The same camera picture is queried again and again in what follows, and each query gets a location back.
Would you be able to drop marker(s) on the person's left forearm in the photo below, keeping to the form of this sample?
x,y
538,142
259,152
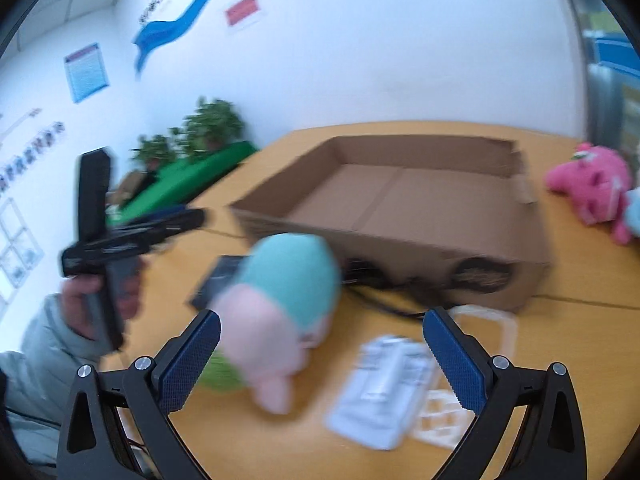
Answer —
x,y
45,355

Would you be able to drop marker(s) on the brown cardboard box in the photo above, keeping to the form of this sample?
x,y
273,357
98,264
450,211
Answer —
x,y
425,200

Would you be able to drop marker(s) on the teal pink green plush toy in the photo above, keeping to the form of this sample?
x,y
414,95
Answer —
x,y
285,280

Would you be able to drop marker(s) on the wall lettering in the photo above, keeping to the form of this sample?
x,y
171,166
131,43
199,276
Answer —
x,y
35,155

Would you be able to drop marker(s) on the framed wall pictures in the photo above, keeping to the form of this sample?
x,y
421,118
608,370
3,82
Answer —
x,y
17,250

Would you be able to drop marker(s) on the blue wave wall decoration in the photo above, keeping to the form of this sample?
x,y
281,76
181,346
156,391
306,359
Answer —
x,y
160,32

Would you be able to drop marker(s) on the person's left hand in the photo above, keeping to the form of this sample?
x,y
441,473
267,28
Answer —
x,y
80,310

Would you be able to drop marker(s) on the wooden desktop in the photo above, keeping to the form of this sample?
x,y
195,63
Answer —
x,y
575,340

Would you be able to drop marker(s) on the person's grey jacket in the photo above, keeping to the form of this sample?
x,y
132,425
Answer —
x,y
30,442

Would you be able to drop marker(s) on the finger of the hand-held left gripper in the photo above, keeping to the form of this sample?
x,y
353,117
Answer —
x,y
175,225

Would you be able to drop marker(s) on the clear plastic frame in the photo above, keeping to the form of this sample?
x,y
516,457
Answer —
x,y
509,332

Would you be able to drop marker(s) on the large green potted plant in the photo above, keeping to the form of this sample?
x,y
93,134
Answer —
x,y
215,122

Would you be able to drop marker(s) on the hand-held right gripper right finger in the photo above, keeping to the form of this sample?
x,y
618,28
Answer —
x,y
455,360

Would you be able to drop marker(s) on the grey metal door frame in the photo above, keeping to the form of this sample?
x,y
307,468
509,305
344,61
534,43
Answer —
x,y
595,85

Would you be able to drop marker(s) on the green cloth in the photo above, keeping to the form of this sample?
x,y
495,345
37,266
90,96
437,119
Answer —
x,y
190,180

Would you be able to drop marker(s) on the white plastic package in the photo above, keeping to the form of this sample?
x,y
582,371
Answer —
x,y
380,390

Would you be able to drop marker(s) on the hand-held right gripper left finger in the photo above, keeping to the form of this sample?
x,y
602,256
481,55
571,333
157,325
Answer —
x,y
192,357

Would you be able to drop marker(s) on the blue wall poster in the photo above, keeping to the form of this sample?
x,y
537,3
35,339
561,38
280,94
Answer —
x,y
86,72

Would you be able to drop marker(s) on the black glasses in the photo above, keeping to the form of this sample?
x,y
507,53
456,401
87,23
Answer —
x,y
372,275

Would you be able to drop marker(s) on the red wall sign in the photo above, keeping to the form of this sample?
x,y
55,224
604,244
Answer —
x,y
243,11

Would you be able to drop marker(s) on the small green potted plant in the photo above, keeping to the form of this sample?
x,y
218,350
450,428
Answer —
x,y
157,150

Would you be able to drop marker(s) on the small black box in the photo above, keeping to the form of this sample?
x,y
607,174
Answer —
x,y
215,280

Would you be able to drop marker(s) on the light blue plush toy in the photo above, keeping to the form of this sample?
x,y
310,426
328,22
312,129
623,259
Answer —
x,y
634,222

